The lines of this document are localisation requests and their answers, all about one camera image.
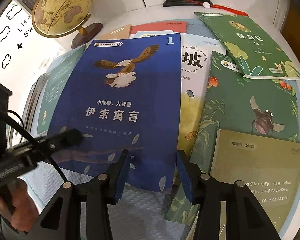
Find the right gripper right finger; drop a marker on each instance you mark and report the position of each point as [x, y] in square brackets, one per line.
[245, 217]

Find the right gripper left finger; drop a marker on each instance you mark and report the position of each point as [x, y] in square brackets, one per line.
[60, 219]

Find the olive text back book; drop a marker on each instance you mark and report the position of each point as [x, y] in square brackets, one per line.
[269, 167]

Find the teal book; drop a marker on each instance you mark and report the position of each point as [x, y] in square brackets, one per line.
[58, 74]

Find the green beetle cover book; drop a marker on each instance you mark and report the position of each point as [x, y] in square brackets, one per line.
[232, 102]

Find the blue eagle fable book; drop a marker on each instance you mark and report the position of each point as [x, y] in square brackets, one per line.
[124, 95]

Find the green insect book top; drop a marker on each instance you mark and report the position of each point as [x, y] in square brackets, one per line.
[253, 50]

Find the white yellow meadow book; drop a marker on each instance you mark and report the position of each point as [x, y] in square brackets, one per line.
[196, 55]

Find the tan book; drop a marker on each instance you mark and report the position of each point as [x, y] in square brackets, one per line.
[120, 33]

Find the red poetry book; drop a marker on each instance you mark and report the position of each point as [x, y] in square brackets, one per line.
[175, 26]

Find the light blue table mat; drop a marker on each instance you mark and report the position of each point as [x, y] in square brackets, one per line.
[140, 213]

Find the yellow antique globe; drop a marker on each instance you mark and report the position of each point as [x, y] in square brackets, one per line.
[59, 18]

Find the red tassel ornament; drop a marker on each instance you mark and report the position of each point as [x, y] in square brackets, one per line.
[220, 6]

